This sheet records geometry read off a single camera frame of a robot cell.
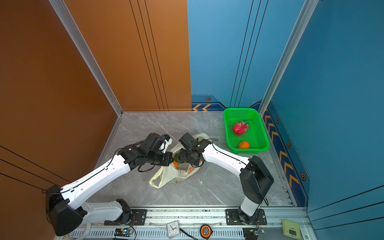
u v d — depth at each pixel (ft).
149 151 1.86
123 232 2.32
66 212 1.24
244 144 3.08
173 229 2.27
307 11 2.34
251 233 2.30
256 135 3.43
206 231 2.20
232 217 2.38
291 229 2.24
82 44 2.70
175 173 2.32
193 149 2.03
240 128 3.26
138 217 2.43
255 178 1.39
